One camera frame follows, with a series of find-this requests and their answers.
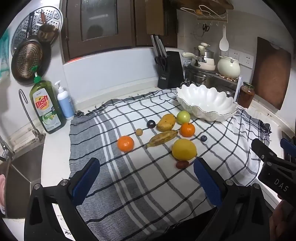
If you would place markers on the teal towel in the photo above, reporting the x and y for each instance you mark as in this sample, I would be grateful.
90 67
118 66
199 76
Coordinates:
4 58

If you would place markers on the person's right hand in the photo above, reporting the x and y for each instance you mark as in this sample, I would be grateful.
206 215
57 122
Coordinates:
284 220

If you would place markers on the pink cloth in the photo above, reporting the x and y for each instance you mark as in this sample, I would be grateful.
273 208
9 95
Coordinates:
2 192

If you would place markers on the metal shelf rack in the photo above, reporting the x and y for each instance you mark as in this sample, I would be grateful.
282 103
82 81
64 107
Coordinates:
222 83

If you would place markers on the green dish soap bottle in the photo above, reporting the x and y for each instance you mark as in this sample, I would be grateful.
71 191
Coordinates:
46 109

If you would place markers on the white scalloped bowl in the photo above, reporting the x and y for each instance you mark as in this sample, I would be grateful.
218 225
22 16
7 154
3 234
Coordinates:
205 102

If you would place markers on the small dark blue berry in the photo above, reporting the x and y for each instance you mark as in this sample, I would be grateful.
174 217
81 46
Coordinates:
203 138

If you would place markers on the large yellow citrus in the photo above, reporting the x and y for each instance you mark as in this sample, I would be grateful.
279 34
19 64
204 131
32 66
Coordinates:
183 149

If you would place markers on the spotted yellow banana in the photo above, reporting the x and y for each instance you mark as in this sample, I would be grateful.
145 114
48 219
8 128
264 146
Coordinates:
161 138

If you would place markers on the brown wooden cutting board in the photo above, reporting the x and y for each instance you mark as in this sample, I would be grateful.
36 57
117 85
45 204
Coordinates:
270 74

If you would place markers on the steel kitchen sink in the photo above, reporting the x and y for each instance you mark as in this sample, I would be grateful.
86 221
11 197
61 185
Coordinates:
20 166

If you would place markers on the yellow mango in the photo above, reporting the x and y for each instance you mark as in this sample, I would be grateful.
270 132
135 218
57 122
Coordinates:
166 122

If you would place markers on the white rice spoon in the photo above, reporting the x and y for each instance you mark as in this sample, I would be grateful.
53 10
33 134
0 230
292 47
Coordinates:
223 42

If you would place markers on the glass jar of red sauce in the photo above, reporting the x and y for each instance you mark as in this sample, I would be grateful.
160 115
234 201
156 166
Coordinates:
245 96

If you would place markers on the dark wooden cabinet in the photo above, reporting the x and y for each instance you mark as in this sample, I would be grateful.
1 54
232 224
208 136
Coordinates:
124 27

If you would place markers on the small copper pot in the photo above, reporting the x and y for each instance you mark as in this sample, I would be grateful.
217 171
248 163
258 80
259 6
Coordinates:
47 33

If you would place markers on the black kitchen scissors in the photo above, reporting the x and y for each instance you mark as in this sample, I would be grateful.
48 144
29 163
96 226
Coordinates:
161 63

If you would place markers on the grey white checked cloth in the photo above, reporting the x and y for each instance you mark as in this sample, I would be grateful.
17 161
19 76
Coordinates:
138 185

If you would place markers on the black knife block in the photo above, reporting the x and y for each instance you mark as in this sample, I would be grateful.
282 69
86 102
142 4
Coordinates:
171 71

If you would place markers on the small round brown fruit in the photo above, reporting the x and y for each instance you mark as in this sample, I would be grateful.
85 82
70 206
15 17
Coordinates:
139 132

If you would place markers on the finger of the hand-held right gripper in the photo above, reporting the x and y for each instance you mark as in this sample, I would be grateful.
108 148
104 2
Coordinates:
263 150
289 147

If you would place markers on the white round kettle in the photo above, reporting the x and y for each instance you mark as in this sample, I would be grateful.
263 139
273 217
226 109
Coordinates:
229 68

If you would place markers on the blue white pump bottle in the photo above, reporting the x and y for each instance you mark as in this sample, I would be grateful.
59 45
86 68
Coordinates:
66 104

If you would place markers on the round perforated steamer plate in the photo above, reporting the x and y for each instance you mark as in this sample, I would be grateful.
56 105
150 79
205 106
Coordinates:
54 16

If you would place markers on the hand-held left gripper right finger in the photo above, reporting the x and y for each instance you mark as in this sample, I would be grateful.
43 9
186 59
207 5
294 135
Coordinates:
208 183

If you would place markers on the curved metal faucet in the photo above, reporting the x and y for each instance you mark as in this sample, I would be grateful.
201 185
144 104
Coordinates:
27 111

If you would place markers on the copper strainer pan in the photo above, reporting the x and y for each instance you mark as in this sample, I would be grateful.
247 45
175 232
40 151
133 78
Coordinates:
26 60

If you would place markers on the small dark red fruit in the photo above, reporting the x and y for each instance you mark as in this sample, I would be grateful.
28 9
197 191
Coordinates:
182 164

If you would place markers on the dark purple plum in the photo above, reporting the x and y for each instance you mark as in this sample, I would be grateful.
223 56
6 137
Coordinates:
151 123

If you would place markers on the stainless steel pot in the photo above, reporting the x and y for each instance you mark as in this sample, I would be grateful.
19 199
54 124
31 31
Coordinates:
200 78

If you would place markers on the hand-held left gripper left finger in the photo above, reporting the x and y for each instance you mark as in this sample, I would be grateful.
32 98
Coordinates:
85 183

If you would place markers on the green apple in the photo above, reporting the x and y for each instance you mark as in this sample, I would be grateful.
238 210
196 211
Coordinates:
183 117

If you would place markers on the small hanging scissors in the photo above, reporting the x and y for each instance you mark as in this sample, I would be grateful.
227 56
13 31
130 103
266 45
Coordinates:
205 28

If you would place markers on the white wall socket strip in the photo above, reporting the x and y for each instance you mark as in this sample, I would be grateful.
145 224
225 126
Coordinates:
242 58

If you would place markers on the orange tangerine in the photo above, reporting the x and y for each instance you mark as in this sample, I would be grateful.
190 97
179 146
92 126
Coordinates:
125 143
187 130

